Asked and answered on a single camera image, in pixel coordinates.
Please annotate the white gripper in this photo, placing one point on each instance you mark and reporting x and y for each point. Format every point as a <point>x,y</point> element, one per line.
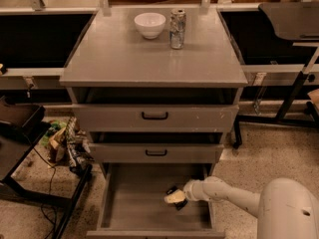
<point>191,189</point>

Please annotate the dark blue rxbar wrapper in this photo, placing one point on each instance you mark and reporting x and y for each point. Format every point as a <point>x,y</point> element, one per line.
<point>179,205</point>

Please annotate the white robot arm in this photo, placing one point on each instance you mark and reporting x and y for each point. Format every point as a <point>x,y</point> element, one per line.
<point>284,209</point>

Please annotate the grey bottom drawer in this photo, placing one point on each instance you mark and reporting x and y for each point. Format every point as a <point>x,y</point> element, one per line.
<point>133,204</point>

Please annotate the grey drawer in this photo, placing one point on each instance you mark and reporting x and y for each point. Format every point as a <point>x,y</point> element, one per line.
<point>133,204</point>
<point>157,147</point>
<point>156,109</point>

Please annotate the grey middle drawer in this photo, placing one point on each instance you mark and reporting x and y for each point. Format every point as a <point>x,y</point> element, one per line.
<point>157,147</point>

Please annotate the grey drawer cabinet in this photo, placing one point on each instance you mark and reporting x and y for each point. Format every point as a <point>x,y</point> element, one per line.
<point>114,54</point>

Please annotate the grey top drawer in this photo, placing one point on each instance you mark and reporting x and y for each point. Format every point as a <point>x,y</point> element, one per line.
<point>156,109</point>

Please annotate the pile of snack bags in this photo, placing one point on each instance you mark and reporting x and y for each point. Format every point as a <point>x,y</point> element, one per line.
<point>65,140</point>

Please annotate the black tray table left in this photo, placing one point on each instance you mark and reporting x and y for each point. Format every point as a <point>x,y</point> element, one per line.
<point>21,128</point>

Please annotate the white ceramic bowl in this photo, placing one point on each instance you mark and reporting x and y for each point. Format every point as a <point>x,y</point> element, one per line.
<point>150,25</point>

